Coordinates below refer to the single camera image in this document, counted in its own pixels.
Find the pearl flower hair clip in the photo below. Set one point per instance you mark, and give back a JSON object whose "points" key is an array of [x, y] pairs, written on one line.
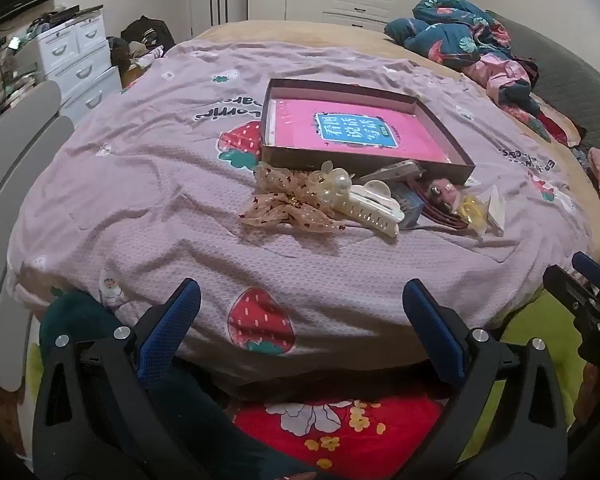
{"points": [[337, 180]]}

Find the blue box with clear case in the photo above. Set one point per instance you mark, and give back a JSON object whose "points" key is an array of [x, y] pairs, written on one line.
{"points": [[407, 205]]}

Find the dark red hair clip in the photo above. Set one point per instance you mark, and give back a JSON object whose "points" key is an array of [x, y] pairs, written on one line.
{"points": [[442, 217]]}

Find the pink strawberry print blanket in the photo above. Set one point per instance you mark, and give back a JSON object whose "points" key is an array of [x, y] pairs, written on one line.
{"points": [[155, 185]]}

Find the grey padded footboard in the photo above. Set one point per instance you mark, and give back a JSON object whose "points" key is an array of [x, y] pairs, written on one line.
{"points": [[25, 160]]}

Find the dark teal cloth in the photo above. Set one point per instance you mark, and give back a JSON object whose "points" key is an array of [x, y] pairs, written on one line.
{"points": [[80, 315]]}

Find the cluttered shelf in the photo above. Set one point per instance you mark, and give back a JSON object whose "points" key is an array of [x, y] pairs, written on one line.
{"points": [[15, 70]]}

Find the grey padded headboard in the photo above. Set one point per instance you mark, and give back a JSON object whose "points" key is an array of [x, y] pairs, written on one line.
{"points": [[570, 75]]}

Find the white drawer cabinet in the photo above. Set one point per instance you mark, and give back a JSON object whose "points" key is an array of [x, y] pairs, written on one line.
{"points": [[75, 60]]}

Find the cream hair claw clip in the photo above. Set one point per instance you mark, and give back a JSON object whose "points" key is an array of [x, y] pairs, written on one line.
{"points": [[365, 210]]}

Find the teal floral quilt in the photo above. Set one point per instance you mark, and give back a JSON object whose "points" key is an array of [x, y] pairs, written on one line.
{"points": [[450, 35]]}

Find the clear plastic packet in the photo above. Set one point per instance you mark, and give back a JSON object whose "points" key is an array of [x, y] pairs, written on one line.
{"points": [[390, 171]]}

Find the pile of clothes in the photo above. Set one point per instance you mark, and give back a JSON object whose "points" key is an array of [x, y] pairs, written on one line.
{"points": [[130, 57]]}

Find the red floral cloth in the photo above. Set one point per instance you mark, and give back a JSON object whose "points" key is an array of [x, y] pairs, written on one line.
{"points": [[340, 425]]}

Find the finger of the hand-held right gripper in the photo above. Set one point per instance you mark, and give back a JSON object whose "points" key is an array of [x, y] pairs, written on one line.
{"points": [[575, 297], [592, 270]]}

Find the pink book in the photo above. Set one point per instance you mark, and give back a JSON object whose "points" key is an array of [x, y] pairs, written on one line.
{"points": [[300, 125]]}

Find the black bag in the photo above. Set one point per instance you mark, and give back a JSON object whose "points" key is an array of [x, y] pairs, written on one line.
{"points": [[147, 32]]}

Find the pink cartoon hair clip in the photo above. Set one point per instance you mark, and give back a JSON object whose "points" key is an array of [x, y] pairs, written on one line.
{"points": [[445, 191]]}

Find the shallow cardboard box tray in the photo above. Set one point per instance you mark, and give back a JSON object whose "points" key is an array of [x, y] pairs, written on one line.
{"points": [[365, 167]]}

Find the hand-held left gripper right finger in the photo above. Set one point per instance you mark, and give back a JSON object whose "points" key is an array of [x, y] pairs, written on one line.
{"points": [[430, 325]]}

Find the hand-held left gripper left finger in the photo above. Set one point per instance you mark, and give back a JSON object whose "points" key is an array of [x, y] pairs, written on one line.
{"points": [[170, 330]]}

